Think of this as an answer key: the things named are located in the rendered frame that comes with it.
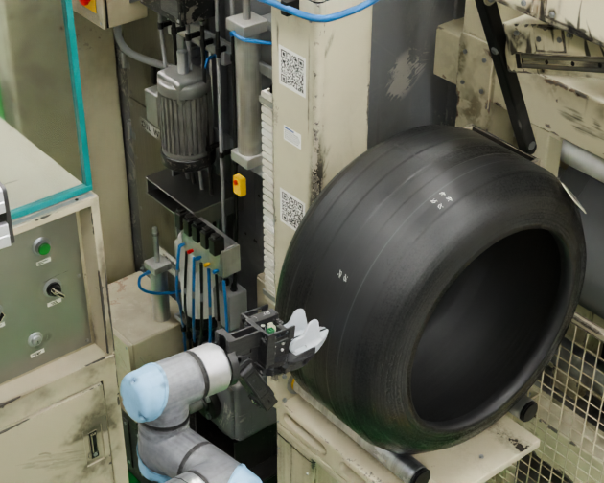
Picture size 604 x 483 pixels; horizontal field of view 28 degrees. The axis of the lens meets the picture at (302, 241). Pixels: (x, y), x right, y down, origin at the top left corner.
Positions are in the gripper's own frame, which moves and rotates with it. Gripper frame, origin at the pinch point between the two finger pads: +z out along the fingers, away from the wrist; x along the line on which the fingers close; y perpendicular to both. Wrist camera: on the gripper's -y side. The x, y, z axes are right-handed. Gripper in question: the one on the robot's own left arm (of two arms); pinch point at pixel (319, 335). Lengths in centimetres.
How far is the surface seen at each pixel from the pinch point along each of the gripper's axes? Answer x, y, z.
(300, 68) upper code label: 29.9, 31.6, 16.5
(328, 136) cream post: 25.9, 19.5, 20.9
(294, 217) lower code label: 31.5, 0.7, 19.9
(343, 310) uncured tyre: -2.3, 5.6, 2.2
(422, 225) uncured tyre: -6.2, 19.7, 13.0
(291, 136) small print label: 32.4, 17.4, 18.0
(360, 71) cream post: 25.9, 30.7, 26.7
